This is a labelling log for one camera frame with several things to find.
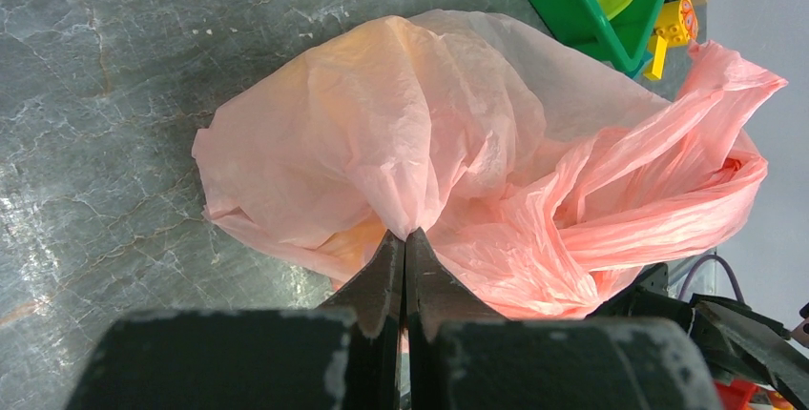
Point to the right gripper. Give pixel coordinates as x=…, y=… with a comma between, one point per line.
x=749, y=356

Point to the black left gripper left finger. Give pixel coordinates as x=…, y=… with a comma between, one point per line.
x=375, y=295

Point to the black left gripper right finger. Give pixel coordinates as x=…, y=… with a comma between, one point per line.
x=433, y=297

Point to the pink plastic bag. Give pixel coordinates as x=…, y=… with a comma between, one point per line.
x=543, y=179

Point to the yellow rectangular block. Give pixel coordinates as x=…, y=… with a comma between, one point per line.
x=656, y=63

